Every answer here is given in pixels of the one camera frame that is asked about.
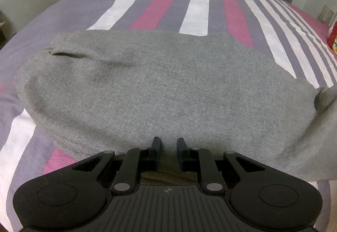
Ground colourful printed blanket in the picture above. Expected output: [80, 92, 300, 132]
[327, 26, 337, 51]

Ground wall socket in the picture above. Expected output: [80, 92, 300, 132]
[319, 5, 334, 22]

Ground grey pants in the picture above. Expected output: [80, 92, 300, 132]
[14, 29, 337, 182]

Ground striped bed sheet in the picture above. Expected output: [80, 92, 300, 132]
[0, 0, 337, 232]

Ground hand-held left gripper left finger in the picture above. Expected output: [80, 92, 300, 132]
[71, 136, 162, 195]

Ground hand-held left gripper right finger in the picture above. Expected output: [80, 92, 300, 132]
[177, 137, 266, 193]

